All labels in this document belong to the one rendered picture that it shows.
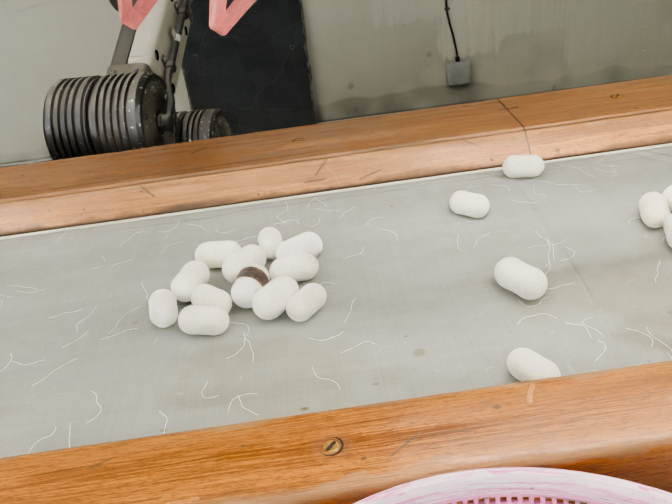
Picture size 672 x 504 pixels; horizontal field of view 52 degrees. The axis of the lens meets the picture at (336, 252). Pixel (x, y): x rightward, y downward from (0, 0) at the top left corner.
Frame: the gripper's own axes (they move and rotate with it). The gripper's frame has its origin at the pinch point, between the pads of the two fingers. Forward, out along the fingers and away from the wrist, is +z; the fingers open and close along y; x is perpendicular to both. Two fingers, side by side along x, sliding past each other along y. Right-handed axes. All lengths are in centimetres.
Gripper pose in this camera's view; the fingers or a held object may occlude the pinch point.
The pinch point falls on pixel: (173, 18)
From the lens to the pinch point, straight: 55.0
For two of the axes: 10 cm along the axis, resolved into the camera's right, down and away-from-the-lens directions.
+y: -8.0, -2.2, 5.5
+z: -2.9, 9.6, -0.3
